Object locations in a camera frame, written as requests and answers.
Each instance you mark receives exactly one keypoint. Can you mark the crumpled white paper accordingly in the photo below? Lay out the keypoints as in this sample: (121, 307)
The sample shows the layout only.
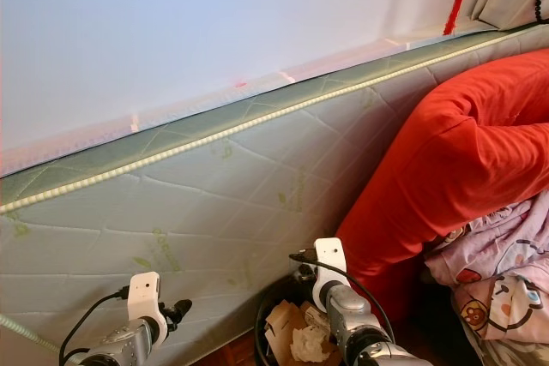
(309, 344)

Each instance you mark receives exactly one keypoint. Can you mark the red folded cushion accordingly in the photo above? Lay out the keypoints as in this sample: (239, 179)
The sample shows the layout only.
(455, 152)

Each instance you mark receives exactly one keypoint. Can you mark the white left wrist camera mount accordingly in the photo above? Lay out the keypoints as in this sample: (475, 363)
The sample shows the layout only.
(144, 297)

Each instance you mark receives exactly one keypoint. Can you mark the plain brown cardboard piece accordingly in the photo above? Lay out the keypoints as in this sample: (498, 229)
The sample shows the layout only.
(276, 323)

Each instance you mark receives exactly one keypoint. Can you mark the printed brown cardboard box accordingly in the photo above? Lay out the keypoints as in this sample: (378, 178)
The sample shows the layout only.
(304, 314)

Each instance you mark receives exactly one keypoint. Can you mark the black waste bin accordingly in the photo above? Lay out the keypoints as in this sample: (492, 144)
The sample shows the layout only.
(274, 297)

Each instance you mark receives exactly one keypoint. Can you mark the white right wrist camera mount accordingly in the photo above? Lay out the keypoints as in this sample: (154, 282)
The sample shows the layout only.
(330, 267)

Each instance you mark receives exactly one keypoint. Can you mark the pink cartoon print quilt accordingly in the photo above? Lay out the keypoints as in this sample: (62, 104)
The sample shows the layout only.
(497, 280)

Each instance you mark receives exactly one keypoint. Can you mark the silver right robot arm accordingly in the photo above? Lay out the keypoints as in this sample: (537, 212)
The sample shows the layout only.
(360, 323)

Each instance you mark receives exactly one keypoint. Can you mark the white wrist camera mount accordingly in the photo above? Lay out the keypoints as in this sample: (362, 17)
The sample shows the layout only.
(330, 267)
(144, 297)

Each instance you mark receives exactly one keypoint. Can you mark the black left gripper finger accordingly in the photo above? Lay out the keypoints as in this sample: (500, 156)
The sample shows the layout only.
(183, 306)

